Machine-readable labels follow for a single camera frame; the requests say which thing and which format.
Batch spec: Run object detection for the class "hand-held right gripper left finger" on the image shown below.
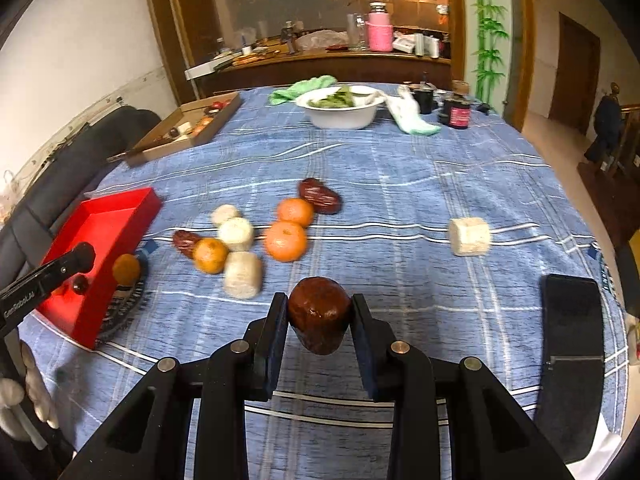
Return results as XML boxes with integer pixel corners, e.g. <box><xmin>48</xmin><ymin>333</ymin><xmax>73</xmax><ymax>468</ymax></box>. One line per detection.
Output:
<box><xmin>57</xmin><ymin>292</ymin><xmax>290</xmax><ymax>480</ymax></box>

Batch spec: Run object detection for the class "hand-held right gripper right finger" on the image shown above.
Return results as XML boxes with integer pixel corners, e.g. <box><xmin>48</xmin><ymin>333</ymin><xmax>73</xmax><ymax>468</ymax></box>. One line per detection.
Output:
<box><xmin>350</xmin><ymin>294</ymin><xmax>576</xmax><ymax>480</ymax></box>

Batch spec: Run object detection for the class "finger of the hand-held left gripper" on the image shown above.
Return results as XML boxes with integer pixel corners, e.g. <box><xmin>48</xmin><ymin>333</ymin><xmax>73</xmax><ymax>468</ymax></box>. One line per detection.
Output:
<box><xmin>30</xmin><ymin>242</ymin><xmax>97</xmax><ymax>299</ymax></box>

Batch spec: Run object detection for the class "red tray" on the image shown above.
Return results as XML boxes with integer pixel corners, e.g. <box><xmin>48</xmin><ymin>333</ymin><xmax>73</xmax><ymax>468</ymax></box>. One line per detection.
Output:
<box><xmin>37</xmin><ymin>187</ymin><xmax>163</xmax><ymax>351</ymax></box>

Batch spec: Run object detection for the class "pale sugarcane piece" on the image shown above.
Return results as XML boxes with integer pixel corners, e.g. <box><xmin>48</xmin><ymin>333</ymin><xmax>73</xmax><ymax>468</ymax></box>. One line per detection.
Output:
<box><xmin>223</xmin><ymin>251</ymin><xmax>263</xmax><ymax>298</ymax></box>
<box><xmin>218</xmin><ymin>217</ymin><xmax>255</xmax><ymax>253</ymax></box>
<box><xmin>210</xmin><ymin>204</ymin><xmax>243</xmax><ymax>227</ymax></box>
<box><xmin>447</xmin><ymin>217</ymin><xmax>493</xmax><ymax>257</ymax></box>

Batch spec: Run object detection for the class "person's left hand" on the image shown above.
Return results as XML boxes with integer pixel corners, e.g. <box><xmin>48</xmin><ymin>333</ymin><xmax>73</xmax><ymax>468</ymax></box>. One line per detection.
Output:
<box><xmin>0</xmin><ymin>340</ymin><xmax>60</xmax><ymax>453</ymax></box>

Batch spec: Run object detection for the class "small orange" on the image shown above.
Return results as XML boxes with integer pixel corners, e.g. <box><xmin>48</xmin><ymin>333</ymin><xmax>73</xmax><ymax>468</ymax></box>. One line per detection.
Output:
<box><xmin>277</xmin><ymin>198</ymin><xmax>316</xmax><ymax>228</ymax></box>
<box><xmin>193</xmin><ymin>238</ymin><xmax>230</xmax><ymax>275</ymax></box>
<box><xmin>112</xmin><ymin>253</ymin><xmax>142</xmax><ymax>287</ymax></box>

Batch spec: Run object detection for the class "round printed mat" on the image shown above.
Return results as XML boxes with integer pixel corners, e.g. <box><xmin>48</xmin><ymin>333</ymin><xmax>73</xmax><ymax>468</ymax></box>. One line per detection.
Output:
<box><xmin>592</xmin><ymin>252</ymin><xmax>627</xmax><ymax>313</ymax></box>
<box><xmin>97</xmin><ymin>254</ymin><xmax>151</xmax><ymax>343</ymax></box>

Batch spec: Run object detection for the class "black chair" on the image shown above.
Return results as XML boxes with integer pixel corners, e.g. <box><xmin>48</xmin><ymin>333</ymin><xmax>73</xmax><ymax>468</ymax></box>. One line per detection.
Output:
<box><xmin>0</xmin><ymin>107</ymin><xmax>161</xmax><ymax>281</ymax></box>

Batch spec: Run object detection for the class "large orange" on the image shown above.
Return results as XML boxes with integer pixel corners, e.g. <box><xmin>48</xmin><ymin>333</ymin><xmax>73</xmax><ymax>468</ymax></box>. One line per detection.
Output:
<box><xmin>264</xmin><ymin>221</ymin><xmax>308</xmax><ymax>263</ymax></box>

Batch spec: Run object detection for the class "cardboard box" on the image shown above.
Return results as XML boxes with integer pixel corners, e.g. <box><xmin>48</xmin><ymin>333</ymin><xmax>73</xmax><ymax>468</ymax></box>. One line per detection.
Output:
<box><xmin>107</xmin><ymin>91</ymin><xmax>244</xmax><ymax>168</ymax></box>

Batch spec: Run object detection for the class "blue checked tablecloth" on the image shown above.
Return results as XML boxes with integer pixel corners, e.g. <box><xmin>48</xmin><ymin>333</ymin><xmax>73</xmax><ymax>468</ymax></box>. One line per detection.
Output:
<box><xmin>20</xmin><ymin>82</ymin><xmax>631</xmax><ymax>480</ymax></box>

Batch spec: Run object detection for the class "white bowl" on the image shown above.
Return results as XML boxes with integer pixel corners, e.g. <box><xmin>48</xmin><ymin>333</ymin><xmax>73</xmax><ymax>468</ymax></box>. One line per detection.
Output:
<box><xmin>295</xmin><ymin>86</ymin><xmax>386</xmax><ymax>130</ymax></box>

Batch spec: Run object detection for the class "white and green cloth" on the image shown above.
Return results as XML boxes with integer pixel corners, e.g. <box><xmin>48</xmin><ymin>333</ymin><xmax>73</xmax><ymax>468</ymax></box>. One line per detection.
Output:
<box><xmin>385</xmin><ymin>85</ymin><xmax>442</xmax><ymax>136</ymax></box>

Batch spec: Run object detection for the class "red label jar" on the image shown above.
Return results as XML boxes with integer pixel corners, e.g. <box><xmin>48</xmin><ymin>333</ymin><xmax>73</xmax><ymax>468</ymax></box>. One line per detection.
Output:
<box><xmin>439</xmin><ymin>89</ymin><xmax>472</xmax><ymax>130</ymax></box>

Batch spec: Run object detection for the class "black jar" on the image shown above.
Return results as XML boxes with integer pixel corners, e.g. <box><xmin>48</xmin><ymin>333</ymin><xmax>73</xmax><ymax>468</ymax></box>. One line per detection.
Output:
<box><xmin>410</xmin><ymin>80</ymin><xmax>436</xmax><ymax>115</ymax></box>

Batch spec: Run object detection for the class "wooden counter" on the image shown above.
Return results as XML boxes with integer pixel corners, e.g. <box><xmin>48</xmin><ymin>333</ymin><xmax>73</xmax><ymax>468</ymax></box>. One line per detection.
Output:
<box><xmin>185</xmin><ymin>49</ymin><xmax>453</xmax><ymax>101</ymax></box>

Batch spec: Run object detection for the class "clear plastic bag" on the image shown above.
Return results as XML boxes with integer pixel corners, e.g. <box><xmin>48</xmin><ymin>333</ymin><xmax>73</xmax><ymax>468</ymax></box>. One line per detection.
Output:
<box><xmin>297</xmin><ymin>30</ymin><xmax>348</xmax><ymax>51</ymax></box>

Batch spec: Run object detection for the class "white box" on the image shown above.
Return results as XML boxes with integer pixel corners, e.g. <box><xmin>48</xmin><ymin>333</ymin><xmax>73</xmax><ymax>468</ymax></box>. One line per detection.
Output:
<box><xmin>392</xmin><ymin>34</ymin><xmax>441</xmax><ymax>57</ymax></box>

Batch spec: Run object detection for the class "clear glass cup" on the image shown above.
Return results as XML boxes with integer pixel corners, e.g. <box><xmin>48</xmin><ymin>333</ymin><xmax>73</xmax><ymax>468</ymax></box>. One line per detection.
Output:
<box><xmin>346</xmin><ymin>12</ymin><xmax>368</xmax><ymax>51</ymax></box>

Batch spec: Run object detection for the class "pink thermos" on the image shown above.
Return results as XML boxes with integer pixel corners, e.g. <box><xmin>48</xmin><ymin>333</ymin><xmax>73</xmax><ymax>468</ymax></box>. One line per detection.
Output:
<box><xmin>366</xmin><ymin>2</ymin><xmax>395</xmax><ymax>52</ymax></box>

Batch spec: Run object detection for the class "wooden door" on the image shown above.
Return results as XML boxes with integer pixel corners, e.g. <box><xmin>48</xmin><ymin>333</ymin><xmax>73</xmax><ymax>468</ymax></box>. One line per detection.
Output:
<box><xmin>556</xmin><ymin>12</ymin><xmax>601</xmax><ymax>136</ymax></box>

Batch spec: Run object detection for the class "dark jacket on post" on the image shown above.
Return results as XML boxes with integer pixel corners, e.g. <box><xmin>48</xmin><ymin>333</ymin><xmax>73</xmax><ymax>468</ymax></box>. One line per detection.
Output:
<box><xmin>585</xmin><ymin>82</ymin><xmax>623</xmax><ymax>163</ymax></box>

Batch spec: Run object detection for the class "bamboo wall sticker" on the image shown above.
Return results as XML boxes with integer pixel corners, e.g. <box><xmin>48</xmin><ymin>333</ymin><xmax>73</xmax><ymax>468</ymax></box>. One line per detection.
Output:
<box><xmin>465</xmin><ymin>0</ymin><xmax>511</xmax><ymax>92</ymax></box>

